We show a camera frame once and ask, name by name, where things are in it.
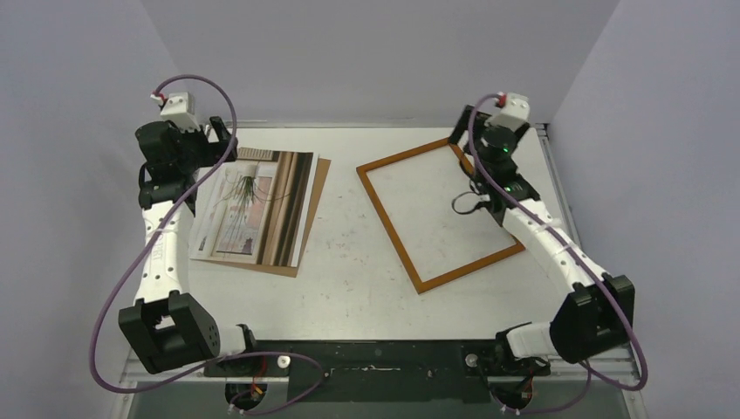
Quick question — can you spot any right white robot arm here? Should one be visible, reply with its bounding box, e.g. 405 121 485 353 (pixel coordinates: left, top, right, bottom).
449 105 635 374

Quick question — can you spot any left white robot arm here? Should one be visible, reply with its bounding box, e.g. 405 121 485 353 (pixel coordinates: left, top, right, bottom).
118 116 261 376

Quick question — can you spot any printed plant photo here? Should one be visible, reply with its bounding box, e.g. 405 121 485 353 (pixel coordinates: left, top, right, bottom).
189 147 319 269

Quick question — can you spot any brown cardboard backing board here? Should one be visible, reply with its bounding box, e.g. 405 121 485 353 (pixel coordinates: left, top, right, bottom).
202 157 332 278

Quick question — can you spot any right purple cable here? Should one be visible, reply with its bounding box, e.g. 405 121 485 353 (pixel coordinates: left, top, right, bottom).
467 93 650 416

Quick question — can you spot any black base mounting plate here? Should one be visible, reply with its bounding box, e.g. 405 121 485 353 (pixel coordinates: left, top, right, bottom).
204 340 551 403

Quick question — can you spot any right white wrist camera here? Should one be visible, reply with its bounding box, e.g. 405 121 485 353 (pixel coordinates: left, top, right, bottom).
486 93 531 132

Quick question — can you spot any wooden picture frame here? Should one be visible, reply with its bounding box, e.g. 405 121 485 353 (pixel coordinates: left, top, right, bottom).
357 139 524 294

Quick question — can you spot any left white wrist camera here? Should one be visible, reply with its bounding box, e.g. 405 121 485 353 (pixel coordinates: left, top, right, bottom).
150 92 201 133

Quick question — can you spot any aluminium rail front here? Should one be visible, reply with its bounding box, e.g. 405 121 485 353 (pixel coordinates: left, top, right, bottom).
114 348 641 388

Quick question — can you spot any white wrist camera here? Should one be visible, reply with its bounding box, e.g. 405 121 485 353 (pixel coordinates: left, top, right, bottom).
486 93 531 132
150 92 201 133

